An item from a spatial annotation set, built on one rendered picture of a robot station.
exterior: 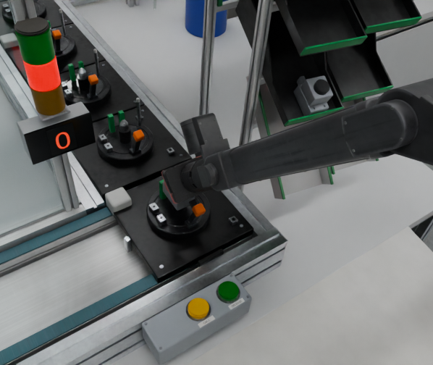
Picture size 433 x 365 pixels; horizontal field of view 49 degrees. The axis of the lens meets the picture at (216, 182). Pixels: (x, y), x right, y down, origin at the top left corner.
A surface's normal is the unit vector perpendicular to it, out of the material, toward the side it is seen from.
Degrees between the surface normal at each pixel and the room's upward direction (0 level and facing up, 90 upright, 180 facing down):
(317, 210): 0
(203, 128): 37
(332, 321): 0
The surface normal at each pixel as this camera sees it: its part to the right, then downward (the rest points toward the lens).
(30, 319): 0.07, -0.68
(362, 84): 0.23, -0.32
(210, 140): 0.40, -0.16
